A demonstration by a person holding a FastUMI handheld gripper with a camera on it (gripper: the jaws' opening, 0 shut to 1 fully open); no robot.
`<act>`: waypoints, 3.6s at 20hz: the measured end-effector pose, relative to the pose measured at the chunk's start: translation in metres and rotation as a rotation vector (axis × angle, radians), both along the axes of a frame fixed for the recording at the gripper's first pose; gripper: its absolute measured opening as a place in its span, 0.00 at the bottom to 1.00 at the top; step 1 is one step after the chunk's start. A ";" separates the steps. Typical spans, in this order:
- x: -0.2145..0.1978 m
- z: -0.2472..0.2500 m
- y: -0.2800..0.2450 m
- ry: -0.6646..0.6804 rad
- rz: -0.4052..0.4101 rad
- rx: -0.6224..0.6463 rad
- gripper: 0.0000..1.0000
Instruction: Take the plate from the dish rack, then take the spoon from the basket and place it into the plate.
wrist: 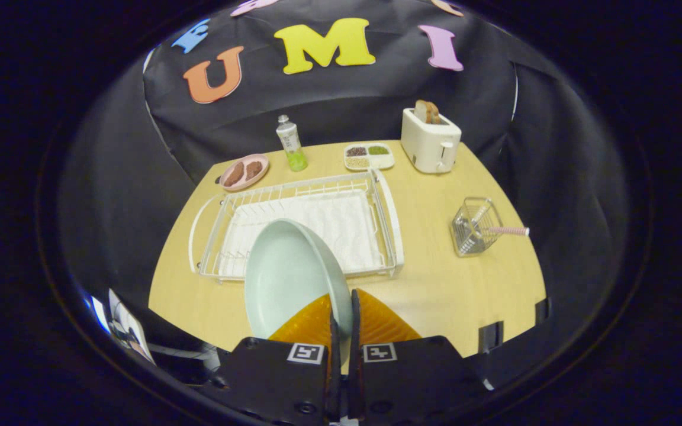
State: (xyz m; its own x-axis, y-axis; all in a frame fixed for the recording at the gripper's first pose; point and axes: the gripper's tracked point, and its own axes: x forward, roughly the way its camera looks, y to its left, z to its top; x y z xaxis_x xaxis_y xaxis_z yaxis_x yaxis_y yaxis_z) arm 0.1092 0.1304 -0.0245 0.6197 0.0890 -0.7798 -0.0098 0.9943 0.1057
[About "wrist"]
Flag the white drain mat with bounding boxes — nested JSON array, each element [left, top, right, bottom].
[[221, 191, 383, 277]]

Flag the pale green plate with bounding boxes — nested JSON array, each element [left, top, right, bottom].
[[245, 218, 353, 373]]

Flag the pink oval plate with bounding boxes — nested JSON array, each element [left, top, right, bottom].
[[219, 154, 270, 192]]

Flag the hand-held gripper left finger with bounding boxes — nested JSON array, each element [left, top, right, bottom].
[[217, 291, 342, 426]]

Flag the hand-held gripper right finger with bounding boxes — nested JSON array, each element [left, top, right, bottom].
[[348, 288, 484, 426]]

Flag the brown toast slices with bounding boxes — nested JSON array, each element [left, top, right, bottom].
[[414, 99, 442, 125]]

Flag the white divided food tray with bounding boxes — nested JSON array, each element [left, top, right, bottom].
[[343, 143, 395, 172]]

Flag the white wire dish rack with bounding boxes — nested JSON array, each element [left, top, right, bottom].
[[189, 169, 405, 282]]

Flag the white toaster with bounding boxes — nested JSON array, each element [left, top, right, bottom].
[[401, 108, 462, 175]]

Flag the green liquid bottle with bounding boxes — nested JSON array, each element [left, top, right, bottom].
[[276, 115, 308, 172]]

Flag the metal wire basket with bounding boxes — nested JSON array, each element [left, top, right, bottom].
[[451, 197, 504, 257]]

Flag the bright blue screen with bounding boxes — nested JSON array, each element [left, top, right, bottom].
[[88, 295, 108, 333]]

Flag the black backdrop cloth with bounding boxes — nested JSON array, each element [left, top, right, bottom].
[[57, 0, 632, 356]]

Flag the white printed sheet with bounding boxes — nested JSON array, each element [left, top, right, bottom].
[[109, 289, 155, 363]]

